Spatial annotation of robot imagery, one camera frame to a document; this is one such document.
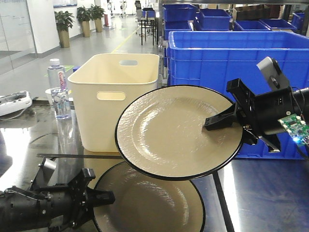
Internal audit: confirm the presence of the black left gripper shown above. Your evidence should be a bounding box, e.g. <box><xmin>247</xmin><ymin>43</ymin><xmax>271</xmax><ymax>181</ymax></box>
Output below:
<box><xmin>30</xmin><ymin>168</ymin><xmax>115</xmax><ymax>230</ymax></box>

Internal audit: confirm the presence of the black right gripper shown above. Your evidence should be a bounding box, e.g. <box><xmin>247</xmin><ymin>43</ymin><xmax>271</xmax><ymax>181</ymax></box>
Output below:
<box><xmin>204</xmin><ymin>78</ymin><xmax>295</xmax><ymax>153</ymax></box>

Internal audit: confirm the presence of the beige plate black rim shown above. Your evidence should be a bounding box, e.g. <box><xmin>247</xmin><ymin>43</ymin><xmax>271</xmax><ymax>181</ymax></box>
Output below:
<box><xmin>115</xmin><ymin>85</ymin><xmax>243</xmax><ymax>180</ymax></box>
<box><xmin>94</xmin><ymin>162</ymin><xmax>206</xmax><ymax>232</ymax></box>

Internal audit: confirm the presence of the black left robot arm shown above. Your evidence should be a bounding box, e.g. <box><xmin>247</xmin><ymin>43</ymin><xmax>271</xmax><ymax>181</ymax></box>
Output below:
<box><xmin>0</xmin><ymin>168</ymin><xmax>115</xmax><ymax>232</ymax></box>

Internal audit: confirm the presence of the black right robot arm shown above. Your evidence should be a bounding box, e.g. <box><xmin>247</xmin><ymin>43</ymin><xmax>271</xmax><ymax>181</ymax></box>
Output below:
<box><xmin>204</xmin><ymin>78</ymin><xmax>309</xmax><ymax>153</ymax></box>

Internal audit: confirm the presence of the large blue plastic crate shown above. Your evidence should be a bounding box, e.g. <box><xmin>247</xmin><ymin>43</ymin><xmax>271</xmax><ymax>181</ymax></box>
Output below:
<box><xmin>167</xmin><ymin>31</ymin><xmax>309</xmax><ymax>159</ymax></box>

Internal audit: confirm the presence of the green circuit board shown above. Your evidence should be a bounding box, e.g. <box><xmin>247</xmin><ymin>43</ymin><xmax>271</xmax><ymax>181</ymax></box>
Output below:
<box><xmin>278</xmin><ymin>114</ymin><xmax>309</xmax><ymax>146</ymax></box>

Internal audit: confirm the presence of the blue crate back middle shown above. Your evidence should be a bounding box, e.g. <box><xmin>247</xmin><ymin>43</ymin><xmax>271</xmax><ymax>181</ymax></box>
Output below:
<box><xmin>197</xmin><ymin>9</ymin><xmax>231</xmax><ymax>31</ymax></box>

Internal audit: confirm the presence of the blue crate back right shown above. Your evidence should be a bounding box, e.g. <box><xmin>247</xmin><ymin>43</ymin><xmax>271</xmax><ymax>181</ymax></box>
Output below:
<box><xmin>259</xmin><ymin>19</ymin><xmax>297</xmax><ymax>31</ymax></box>

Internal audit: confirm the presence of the cream plastic storage bin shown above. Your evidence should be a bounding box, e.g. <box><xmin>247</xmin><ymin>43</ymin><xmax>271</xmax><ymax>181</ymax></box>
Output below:
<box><xmin>68</xmin><ymin>53</ymin><xmax>159</xmax><ymax>152</ymax></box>

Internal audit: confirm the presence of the blue crate back left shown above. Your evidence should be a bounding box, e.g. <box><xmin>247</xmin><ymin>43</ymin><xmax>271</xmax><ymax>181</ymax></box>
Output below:
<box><xmin>163</xmin><ymin>4</ymin><xmax>199</xmax><ymax>22</ymax></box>

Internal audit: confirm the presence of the white handheld controller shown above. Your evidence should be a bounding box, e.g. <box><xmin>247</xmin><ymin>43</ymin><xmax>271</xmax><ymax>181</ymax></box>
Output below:
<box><xmin>0</xmin><ymin>90</ymin><xmax>32</xmax><ymax>116</ymax></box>

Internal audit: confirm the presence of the clear water bottle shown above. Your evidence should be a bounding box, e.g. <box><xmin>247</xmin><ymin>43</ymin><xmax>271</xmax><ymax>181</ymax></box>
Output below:
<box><xmin>47</xmin><ymin>58</ymin><xmax>71</xmax><ymax>119</ymax></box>

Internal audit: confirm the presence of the potted plant gold pot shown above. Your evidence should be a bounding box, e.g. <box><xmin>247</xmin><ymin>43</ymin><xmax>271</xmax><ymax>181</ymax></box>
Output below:
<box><xmin>90</xmin><ymin>5</ymin><xmax>104</xmax><ymax>32</ymax></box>
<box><xmin>77</xmin><ymin>6</ymin><xmax>92</xmax><ymax>38</ymax></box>
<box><xmin>54</xmin><ymin>11</ymin><xmax>74</xmax><ymax>48</ymax></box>

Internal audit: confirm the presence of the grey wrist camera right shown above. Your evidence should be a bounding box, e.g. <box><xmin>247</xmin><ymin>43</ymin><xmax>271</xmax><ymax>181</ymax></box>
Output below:
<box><xmin>257</xmin><ymin>57</ymin><xmax>290</xmax><ymax>91</ymax></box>

